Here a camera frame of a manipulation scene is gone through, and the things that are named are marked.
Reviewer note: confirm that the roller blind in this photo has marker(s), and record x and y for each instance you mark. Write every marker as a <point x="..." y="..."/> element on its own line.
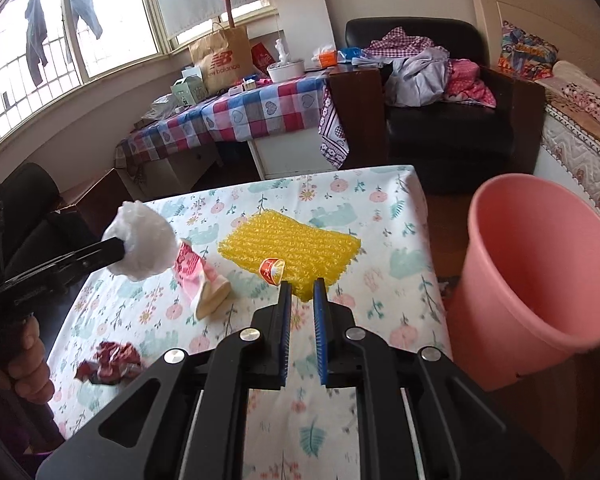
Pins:
<point x="200" y="5"/>

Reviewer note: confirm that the pink white crumpled wrapper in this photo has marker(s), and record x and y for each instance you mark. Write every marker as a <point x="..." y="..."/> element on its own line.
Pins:
<point x="200" y="280"/>

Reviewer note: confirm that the pink dotted garment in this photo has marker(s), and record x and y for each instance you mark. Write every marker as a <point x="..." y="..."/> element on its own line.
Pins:
<point x="467" y="82"/>

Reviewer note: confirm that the bed with cream headboard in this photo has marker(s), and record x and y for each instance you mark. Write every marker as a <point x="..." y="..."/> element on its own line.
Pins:
<point x="570" y="155"/>

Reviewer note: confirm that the floral tablecloth table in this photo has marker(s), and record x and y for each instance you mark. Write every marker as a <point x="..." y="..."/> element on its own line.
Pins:
<point x="380" y="240"/>

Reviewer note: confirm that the lavender garment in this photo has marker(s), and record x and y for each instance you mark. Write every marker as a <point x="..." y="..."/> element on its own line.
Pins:
<point x="417" y="77"/>

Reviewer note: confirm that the brown paper bag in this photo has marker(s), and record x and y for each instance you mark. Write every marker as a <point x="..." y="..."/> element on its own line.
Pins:
<point x="222" y="57"/>

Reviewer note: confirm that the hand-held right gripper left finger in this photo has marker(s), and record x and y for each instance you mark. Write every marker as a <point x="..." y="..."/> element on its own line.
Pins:
<point x="284" y="330"/>

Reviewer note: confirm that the white papers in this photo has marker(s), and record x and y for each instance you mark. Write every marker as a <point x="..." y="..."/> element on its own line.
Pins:
<point x="370" y="61"/>

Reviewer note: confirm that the black chair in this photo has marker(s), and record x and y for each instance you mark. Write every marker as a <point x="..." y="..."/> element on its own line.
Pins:
<point x="35" y="190"/>

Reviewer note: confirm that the plaid tablecloth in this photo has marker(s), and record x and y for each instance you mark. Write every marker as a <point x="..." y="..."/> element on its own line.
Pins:
<point x="240" y="115"/>

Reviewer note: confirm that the clear plastic bag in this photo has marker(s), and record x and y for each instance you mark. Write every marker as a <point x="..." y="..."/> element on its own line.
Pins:
<point x="165" y="105"/>

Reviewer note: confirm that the blue packet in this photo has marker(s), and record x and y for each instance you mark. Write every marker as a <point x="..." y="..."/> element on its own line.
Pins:
<point x="350" y="54"/>

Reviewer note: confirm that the window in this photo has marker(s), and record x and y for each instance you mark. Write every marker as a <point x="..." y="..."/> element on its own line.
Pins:
<point x="110" y="20"/>

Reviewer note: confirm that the purple flower cloth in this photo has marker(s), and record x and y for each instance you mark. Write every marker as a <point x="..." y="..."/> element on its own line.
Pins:
<point x="332" y="130"/>

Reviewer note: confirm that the hanging jeans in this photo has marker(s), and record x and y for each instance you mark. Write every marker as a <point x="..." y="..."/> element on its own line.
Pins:
<point x="86" y="7"/>

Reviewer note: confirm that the dark hanging garment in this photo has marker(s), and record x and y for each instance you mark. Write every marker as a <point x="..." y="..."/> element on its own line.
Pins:
<point x="35" y="35"/>

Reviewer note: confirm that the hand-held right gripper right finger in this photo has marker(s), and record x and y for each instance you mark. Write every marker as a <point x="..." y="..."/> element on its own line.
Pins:
<point x="320" y="330"/>

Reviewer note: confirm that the yellow foam net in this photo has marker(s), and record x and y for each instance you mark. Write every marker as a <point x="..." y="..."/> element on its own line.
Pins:
<point x="285" y="250"/>

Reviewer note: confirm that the small green box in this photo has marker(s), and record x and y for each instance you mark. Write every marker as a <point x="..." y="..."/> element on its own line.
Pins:
<point x="187" y="87"/>

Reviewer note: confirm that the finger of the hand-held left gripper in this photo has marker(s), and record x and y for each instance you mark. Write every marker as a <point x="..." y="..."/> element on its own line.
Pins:
<point x="105" y="249"/>

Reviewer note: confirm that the red crumpled wrapper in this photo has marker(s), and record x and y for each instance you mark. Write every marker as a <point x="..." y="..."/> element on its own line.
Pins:
<point x="110" y="362"/>

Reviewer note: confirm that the white round tissue container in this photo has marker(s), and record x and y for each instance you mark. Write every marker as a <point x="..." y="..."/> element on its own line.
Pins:
<point x="286" y="70"/>

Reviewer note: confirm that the purple checked shirt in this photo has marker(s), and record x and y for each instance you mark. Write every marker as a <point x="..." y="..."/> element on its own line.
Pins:
<point x="397" y="42"/>

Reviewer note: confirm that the small red foil cup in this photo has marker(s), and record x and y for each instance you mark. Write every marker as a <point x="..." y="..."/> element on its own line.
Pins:
<point x="271" y="271"/>

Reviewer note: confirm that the red box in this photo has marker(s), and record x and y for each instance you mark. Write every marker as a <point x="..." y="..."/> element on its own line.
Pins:
<point x="262" y="57"/>

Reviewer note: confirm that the white cabinet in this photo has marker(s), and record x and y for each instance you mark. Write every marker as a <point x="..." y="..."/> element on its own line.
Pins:
<point x="285" y="152"/>

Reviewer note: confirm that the colourful cartoon pillow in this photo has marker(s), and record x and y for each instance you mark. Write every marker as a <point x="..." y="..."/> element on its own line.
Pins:
<point x="527" y="52"/>

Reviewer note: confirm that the orange tissue box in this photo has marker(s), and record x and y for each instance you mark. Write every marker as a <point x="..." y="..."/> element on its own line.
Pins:
<point x="324" y="57"/>

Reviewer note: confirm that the white tissue ball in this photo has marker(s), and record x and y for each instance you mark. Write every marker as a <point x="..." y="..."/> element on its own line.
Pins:
<point x="145" y="240"/>

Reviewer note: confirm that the small white box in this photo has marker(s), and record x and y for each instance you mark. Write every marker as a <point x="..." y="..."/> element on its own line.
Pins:
<point x="237" y="90"/>

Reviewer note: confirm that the black leather armchair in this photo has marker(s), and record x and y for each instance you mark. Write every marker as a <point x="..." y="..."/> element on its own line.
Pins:
<point x="445" y="130"/>

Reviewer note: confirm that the pink plastic bucket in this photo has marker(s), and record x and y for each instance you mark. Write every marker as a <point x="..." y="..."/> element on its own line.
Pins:
<point x="530" y="260"/>

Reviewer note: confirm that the brown floral blanket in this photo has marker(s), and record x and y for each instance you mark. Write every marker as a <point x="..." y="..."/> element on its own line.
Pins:
<point x="590" y="125"/>

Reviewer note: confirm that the person's left hand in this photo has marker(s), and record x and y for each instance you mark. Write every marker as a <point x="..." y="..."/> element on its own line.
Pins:
<point x="30" y="375"/>

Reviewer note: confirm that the white pink floral quilt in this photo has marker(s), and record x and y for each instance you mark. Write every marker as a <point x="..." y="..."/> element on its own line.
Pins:
<point x="585" y="87"/>

